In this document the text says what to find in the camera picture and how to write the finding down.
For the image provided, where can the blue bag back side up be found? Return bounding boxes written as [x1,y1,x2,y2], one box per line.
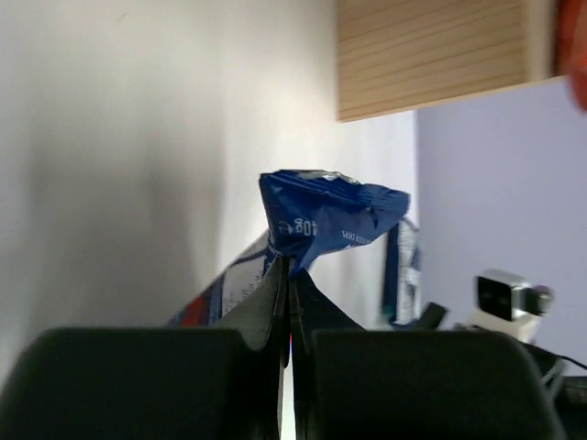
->
[382,218,421,327]

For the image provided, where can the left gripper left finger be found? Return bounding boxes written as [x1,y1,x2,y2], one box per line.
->
[1,259,288,439]

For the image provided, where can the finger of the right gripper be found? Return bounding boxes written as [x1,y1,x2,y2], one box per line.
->
[415,302,448,330]

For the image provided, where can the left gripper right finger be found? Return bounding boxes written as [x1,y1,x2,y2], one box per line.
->
[288,273,566,439]

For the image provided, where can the blue Burts bag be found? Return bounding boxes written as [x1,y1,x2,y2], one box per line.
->
[169,170,410,326]

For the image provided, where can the wooden two-tier shelf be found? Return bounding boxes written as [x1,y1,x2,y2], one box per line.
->
[336,0,558,122]

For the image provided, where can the cassava chips bag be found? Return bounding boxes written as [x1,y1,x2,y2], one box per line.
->
[555,0,586,112]

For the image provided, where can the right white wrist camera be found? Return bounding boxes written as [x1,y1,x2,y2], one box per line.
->
[454,269,554,344]

